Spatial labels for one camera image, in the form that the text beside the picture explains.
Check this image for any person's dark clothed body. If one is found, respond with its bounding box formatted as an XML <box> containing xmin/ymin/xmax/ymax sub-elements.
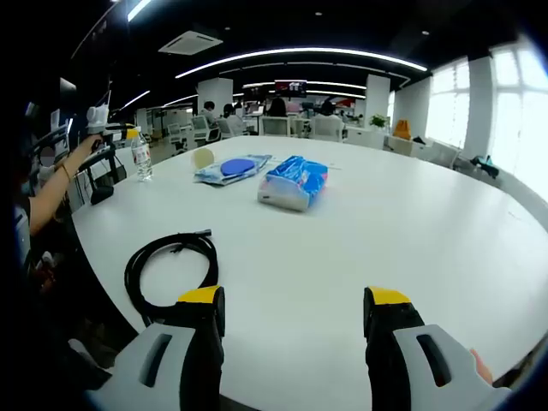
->
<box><xmin>16</xmin><ymin>196</ymin><xmax>142</xmax><ymax>386</ymax></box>

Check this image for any person's left hand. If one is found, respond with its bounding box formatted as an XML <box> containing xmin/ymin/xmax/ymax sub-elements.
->
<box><xmin>79</xmin><ymin>135</ymin><xmax>113</xmax><ymax>158</ymax></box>

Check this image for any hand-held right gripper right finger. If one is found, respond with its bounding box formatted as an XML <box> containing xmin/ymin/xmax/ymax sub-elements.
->
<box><xmin>362</xmin><ymin>285</ymin><xmax>513</xmax><ymax>411</ymax></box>

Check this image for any dark bag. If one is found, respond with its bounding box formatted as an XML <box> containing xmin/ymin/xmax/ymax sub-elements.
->
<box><xmin>469</xmin><ymin>154</ymin><xmax>500</xmax><ymax>179</ymax></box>

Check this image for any ceiling air conditioner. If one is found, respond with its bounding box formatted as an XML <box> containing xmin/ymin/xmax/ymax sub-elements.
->
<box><xmin>158</xmin><ymin>29</ymin><xmax>224</xmax><ymax>56</ymax></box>

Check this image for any black cable coil tabletop item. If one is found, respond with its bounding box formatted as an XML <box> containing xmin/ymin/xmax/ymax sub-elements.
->
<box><xmin>123</xmin><ymin>229</ymin><xmax>220</xmax><ymax>320</ymax></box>

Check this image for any blue tissue pack tabletop item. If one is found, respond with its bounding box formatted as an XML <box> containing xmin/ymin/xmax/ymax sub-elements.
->
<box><xmin>257</xmin><ymin>154</ymin><xmax>330</xmax><ymax>214</ymax></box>

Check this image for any white office chair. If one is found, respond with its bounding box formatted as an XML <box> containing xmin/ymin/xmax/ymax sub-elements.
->
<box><xmin>310</xmin><ymin>116</ymin><xmax>343</xmax><ymax>140</ymax></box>
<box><xmin>167</xmin><ymin>122</ymin><xmax>189</xmax><ymax>153</ymax></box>
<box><xmin>191</xmin><ymin>116</ymin><xmax>222</xmax><ymax>142</ymax></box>
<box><xmin>260</xmin><ymin>116</ymin><xmax>292</xmax><ymax>137</ymax></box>

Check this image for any person's right hand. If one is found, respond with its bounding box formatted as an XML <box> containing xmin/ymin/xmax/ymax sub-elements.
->
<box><xmin>469</xmin><ymin>347</ymin><xmax>494</xmax><ymax>384</ymax></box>

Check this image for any white low cabinet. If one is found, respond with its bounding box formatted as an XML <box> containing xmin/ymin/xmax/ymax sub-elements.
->
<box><xmin>344</xmin><ymin>126</ymin><xmax>425</xmax><ymax>158</ymax></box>

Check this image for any curved ceiling light strip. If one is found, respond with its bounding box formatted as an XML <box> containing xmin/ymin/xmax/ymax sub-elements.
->
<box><xmin>127</xmin><ymin>0</ymin><xmax>153</xmax><ymax>22</ymax></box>
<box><xmin>175</xmin><ymin>46</ymin><xmax>429</xmax><ymax>80</ymax></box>

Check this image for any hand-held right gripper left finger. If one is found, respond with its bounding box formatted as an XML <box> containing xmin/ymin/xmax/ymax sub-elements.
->
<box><xmin>87</xmin><ymin>284</ymin><xmax>227</xmax><ymax>411</ymax></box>

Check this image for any clear water bottle tabletop item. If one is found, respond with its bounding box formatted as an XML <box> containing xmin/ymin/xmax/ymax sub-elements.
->
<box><xmin>130</xmin><ymin>128</ymin><xmax>154</xmax><ymax>183</ymax></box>

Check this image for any blue wipes pack tabletop item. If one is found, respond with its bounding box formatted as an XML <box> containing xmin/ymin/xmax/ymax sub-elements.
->
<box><xmin>193</xmin><ymin>152</ymin><xmax>274</xmax><ymax>187</ymax></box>

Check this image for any large bright window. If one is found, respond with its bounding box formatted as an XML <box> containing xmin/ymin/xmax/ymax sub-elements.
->
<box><xmin>491</xmin><ymin>36</ymin><xmax>548</xmax><ymax>181</ymax></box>

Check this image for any window with blinds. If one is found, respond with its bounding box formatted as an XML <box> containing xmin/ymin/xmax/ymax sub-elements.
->
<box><xmin>427</xmin><ymin>59</ymin><xmax>470</xmax><ymax>149</ymax></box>

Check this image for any paper cup tabletop item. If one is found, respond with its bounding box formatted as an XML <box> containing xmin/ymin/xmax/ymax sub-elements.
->
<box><xmin>191</xmin><ymin>147</ymin><xmax>215</xmax><ymax>170</ymax></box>

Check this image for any dark computer monitor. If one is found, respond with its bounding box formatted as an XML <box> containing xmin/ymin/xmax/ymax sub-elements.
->
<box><xmin>59</xmin><ymin>76</ymin><xmax>78</xmax><ymax>112</ymax></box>

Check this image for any white table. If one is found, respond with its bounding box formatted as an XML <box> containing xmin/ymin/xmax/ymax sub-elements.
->
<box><xmin>70</xmin><ymin>134</ymin><xmax>548</xmax><ymax>411</ymax></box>

